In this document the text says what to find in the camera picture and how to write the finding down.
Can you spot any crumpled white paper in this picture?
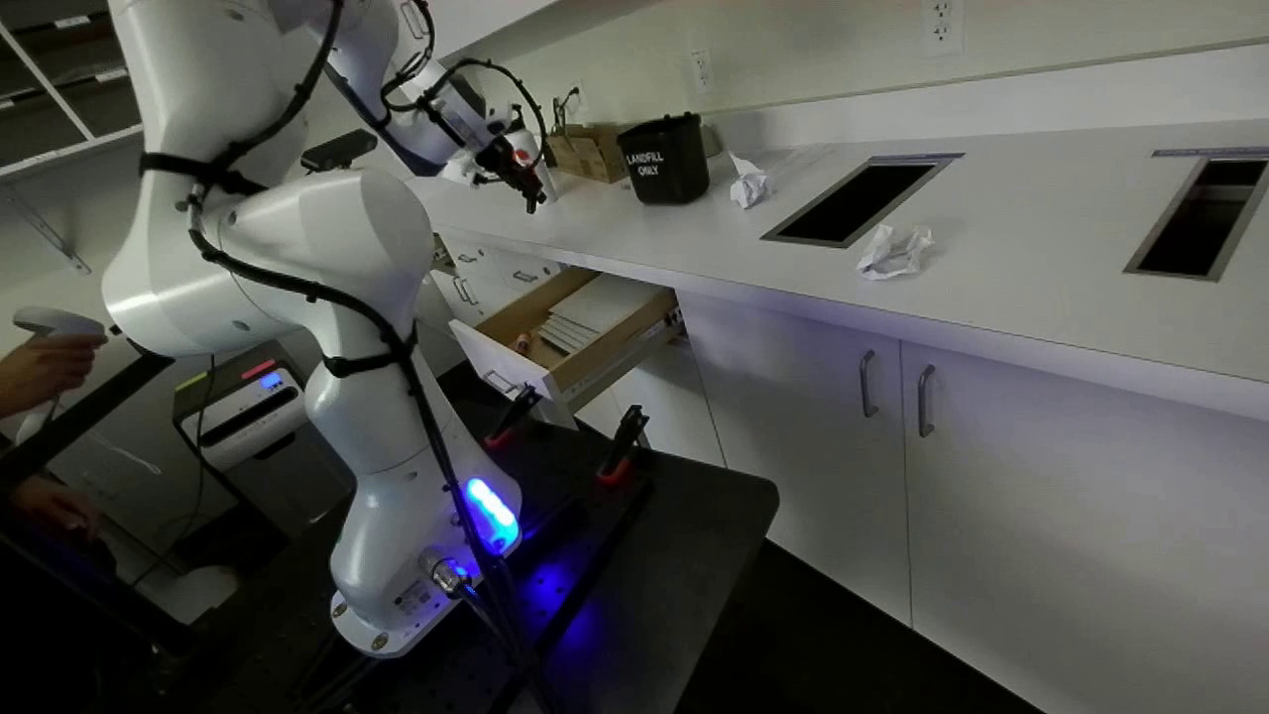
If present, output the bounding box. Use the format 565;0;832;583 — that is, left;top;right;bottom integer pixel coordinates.
852;219;935;284
726;152;770;215

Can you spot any red black clamp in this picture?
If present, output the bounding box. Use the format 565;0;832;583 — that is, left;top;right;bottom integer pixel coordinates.
476;379;545;456
592;400;656;494

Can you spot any white folder stack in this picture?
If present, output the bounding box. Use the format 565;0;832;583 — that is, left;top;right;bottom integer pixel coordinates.
530;273;667;370

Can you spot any white handheld controller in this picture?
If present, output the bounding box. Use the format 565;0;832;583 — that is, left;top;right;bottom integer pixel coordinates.
8;302;113;347

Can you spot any metal cabinet door handle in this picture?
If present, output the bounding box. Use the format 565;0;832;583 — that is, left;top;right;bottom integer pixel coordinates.
852;343;886;423
912;362;940;440

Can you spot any brown cardboard box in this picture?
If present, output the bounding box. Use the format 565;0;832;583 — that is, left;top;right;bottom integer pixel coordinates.
545;123;635;185

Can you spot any rectangular counter opening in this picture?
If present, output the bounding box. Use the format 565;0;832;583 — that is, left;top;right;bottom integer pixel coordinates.
1117;141;1269;280
756;152;963;251

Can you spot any white device with blue light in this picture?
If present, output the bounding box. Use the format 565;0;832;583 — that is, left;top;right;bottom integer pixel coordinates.
176;351;319;476

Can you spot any white upper cabinet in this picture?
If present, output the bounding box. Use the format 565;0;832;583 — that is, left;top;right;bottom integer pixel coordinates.
426;0;565;59

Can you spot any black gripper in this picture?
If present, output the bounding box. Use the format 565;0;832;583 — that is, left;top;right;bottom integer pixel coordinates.
451;90;550;207

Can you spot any black landfill bin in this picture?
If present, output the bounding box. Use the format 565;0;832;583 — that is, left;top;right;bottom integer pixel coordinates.
615;109;714;207

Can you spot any operator hand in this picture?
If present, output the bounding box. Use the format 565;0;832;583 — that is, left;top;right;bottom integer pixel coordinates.
0;329;106;421

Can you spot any white cabinet door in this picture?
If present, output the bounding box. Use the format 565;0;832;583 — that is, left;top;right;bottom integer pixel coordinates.
897;335;1269;714
677;288;918;628

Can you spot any white wall outlet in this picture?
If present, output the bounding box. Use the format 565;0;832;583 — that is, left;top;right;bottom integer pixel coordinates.
922;0;963;59

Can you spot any open wooden drawer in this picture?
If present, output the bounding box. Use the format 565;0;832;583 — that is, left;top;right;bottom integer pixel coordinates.
447;264;686;433

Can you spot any white wall shelf unit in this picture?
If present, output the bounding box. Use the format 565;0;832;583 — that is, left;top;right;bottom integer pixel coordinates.
0;0;146;183

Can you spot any black camera on stand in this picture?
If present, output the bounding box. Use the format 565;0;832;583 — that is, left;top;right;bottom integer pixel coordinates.
296;128;384;173

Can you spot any black robot table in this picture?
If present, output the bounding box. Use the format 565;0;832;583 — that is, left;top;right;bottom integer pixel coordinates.
193;370;787;714

